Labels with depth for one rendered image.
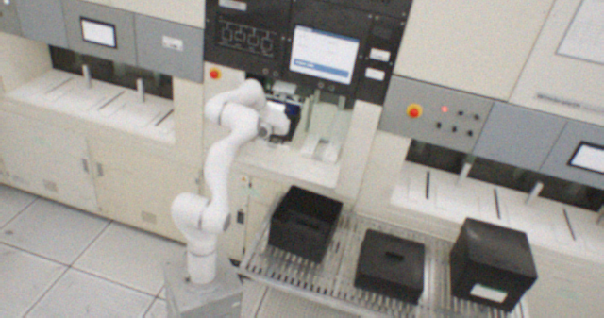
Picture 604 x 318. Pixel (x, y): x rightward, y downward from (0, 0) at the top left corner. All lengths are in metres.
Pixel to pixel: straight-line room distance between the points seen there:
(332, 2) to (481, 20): 0.59
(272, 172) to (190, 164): 0.50
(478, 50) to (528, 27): 0.19
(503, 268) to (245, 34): 1.50
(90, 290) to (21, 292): 0.38
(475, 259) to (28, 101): 2.61
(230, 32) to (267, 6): 0.22
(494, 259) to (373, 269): 0.51
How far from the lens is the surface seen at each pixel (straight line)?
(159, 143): 2.61
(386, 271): 2.01
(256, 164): 2.40
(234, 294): 1.97
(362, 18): 1.90
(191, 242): 1.78
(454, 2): 1.88
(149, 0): 2.25
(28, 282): 3.13
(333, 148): 2.57
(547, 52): 1.98
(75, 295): 2.98
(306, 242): 2.01
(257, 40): 2.05
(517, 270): 2.08
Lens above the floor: 2.32
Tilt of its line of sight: 35 degrees down
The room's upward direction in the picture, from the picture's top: 10 degrees clockwise
